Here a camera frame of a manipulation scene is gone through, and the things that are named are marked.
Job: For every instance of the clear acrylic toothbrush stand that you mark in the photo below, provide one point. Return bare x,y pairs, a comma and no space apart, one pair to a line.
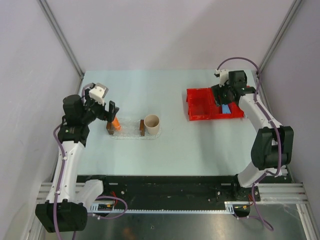
130,129

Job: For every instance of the orange toothpaste tube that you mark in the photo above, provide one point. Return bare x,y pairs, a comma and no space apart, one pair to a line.
116,124

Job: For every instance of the right aluminium frame post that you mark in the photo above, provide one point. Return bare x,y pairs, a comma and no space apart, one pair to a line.
280,34

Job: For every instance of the aluminium frame post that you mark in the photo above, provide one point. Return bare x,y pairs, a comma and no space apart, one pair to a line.
49,15
280,34

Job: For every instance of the red plastic organizer bin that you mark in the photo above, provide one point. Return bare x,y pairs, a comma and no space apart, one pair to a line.
202,106

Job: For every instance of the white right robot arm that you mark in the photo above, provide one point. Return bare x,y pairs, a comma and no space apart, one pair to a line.
273,144

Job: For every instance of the clear oval glass tray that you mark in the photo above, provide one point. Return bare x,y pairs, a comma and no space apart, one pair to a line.
146,137

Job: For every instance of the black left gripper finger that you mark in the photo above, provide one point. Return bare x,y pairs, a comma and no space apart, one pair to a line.
115,111
111,111

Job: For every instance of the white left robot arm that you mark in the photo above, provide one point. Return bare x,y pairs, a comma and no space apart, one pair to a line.
65,209

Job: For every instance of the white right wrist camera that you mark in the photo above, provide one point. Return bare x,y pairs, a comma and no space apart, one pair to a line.
223,75

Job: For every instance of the left aluminium frame post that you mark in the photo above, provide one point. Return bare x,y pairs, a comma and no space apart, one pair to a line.
49,15

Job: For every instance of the blue toothpaste tube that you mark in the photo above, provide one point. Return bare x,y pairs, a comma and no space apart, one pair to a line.
225,109

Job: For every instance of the beige cup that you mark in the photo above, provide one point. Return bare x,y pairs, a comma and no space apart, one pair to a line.
152,124

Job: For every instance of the white slotted cable duct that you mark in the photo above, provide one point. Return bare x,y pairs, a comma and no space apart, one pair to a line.
227,208

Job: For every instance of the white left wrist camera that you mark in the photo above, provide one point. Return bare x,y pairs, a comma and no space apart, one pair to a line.
98,93

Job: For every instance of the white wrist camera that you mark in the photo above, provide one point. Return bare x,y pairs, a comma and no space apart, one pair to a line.
223,75
98,93

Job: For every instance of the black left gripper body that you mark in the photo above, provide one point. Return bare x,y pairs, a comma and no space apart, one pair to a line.
94,110

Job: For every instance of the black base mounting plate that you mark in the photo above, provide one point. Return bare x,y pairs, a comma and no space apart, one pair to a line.
171,192

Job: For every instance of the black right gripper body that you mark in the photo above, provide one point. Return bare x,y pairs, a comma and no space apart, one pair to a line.
226,89

